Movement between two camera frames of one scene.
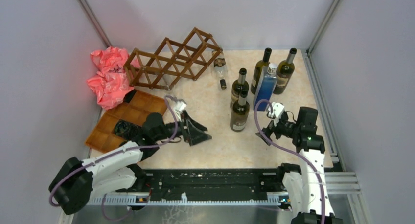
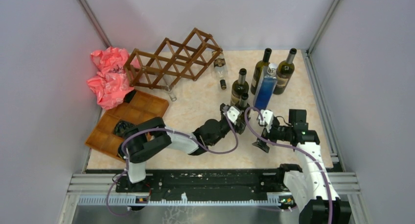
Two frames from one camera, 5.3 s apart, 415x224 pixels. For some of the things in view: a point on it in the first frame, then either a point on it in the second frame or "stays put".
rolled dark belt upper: x=131 y=131 stays put
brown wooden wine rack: x=163 y=65 stays put
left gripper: x=191 y=135 → x=239 y=129
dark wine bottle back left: x=257 y=70 stays put
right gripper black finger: x=263 y=138 → x=261 y=144
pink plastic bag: x=110 y=84 stays put
